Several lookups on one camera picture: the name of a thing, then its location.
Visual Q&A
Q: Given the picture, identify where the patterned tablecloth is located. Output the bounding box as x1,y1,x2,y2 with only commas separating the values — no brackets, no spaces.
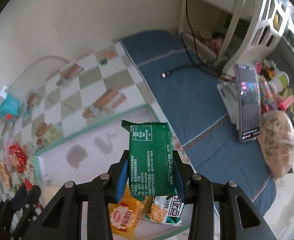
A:
0,30,276,214

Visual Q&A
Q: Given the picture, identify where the small red candy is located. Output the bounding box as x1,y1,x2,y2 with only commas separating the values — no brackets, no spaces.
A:
24,178,33,191

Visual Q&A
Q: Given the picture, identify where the white lattice shelf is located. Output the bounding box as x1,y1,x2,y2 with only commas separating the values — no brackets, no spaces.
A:
179,0,292,75

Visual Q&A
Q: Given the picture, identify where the red peanut snack bag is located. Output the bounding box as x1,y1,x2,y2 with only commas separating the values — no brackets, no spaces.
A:
8,143,27,173

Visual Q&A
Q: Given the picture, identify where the white power cord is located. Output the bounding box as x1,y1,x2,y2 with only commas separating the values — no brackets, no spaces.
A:
7,55,70,91

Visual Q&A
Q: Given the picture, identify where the green white cracker packet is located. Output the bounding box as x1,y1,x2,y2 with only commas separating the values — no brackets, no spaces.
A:
143,195,184,226

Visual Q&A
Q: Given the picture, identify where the white phone stand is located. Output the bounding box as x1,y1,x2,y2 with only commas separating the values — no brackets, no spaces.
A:
217,81,238,125

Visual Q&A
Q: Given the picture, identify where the smartphone on stand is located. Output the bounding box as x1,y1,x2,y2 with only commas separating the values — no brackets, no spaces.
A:
234,64,261,142

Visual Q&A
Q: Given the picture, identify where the pink snack packet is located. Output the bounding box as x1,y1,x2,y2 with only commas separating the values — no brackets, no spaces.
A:
4,138,14,171

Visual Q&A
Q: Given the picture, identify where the bag of brown snacks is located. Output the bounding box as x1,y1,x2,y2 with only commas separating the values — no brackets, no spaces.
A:
257,110,294,179

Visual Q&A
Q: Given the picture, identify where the teal toy box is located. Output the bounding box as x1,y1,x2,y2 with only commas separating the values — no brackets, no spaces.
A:
0,94,20,122

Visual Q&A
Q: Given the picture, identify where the yellow cake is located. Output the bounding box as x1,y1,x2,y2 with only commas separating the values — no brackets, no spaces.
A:
109,185,152,239

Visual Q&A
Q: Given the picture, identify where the dark green snack packet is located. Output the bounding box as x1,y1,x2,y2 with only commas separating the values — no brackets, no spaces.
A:
122,120,176,201

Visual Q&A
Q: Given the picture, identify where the orange egg roll packet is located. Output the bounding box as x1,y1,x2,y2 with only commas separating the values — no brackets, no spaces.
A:
0,161,11,189

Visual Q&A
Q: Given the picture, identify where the round bread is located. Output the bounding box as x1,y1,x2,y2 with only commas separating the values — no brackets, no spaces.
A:
43,185,60,205

